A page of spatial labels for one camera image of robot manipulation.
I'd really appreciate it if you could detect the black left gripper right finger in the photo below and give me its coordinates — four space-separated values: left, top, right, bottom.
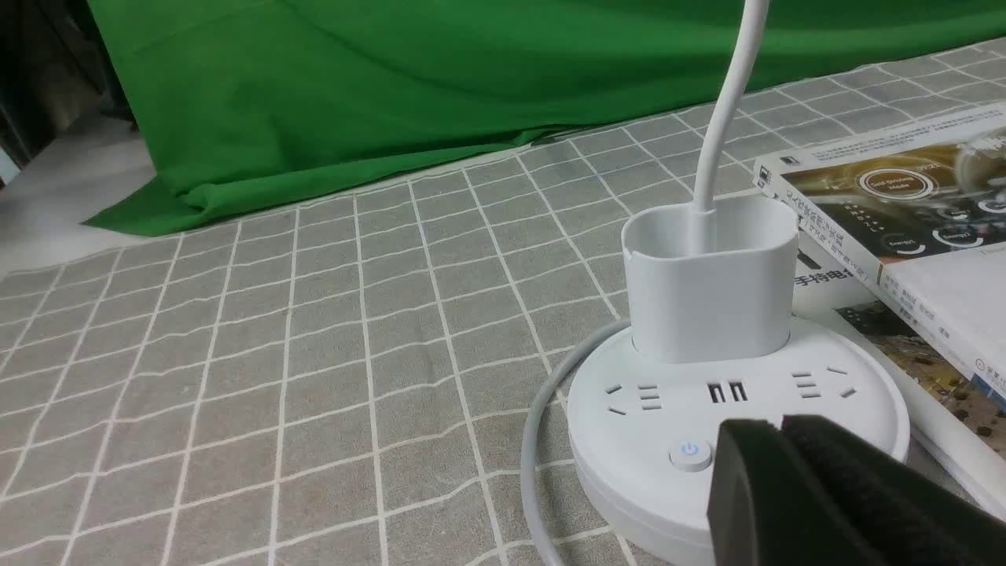
782 415 1005 565

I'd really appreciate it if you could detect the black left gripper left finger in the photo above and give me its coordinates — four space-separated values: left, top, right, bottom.
707 417 876 565

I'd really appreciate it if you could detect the white desk lamp with sockets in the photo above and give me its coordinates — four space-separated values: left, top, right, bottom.
520 1 910 565

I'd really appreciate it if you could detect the book with dark cover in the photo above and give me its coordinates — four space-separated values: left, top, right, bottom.
755 101 1005 402

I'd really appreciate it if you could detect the grey checked tablecloth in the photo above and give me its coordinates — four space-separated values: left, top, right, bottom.
2 107 712 565

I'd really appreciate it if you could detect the green backdrop cloth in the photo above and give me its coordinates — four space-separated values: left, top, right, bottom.
83 0 1006 237

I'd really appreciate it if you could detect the grey power cable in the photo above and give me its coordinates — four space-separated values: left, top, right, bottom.
520 318 632 566

